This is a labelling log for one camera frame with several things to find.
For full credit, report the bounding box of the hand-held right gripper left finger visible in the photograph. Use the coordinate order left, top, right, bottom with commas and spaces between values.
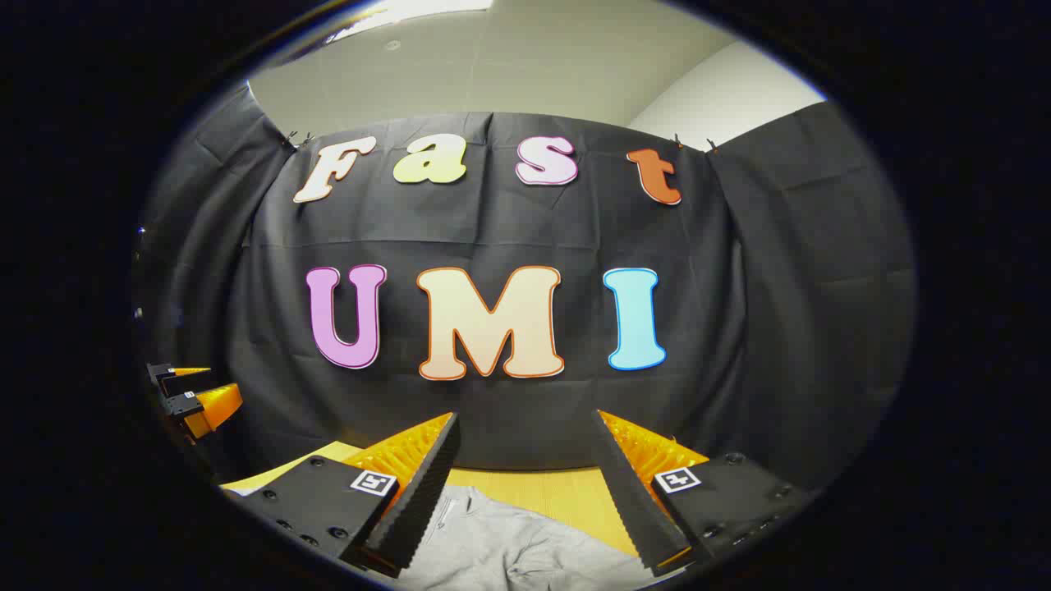
220, 410, 462, 580

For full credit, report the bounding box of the grey sweatshirt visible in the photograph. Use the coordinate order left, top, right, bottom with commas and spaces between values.
394, 484, 658, 588

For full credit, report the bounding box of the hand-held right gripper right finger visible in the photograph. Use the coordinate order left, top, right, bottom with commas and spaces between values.
591, 409, 820, 577

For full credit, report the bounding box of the black backdrop cloth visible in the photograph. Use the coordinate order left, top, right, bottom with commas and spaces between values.
135, 82, 916, 493

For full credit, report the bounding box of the ceiling light panel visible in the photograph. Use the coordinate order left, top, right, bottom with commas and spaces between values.
328, 0, 493, 44

